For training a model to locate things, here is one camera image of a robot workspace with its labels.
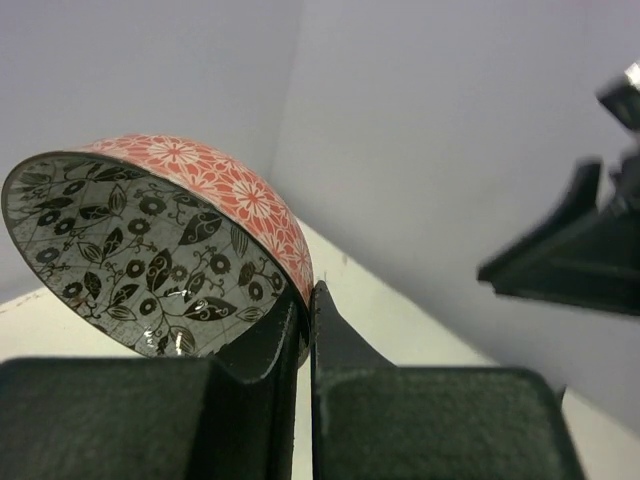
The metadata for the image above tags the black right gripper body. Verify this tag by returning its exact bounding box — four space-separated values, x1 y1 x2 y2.
609 147 639 210

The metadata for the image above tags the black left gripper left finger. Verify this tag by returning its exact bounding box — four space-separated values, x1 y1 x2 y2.
1 291 299 479

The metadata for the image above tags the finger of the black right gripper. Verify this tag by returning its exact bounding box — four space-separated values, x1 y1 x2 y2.
477 159 639 315

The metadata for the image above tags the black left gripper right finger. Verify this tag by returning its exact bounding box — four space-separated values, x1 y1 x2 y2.
310 282 584 479

